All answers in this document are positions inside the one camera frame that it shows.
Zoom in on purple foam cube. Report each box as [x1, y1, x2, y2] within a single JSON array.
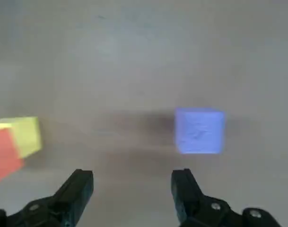
[[174, 107, 226, 155]]

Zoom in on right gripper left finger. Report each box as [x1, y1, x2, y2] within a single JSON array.
[[0, 168, 95, 227]]

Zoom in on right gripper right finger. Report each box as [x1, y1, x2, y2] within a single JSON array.
[[171, 168, 281, 227]]

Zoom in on red foam cube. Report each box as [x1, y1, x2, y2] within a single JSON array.
[[0, 127, 25, 185]]

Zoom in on yellow foam cube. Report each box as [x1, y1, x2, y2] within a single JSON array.
[[0, 116, 43, 159]]

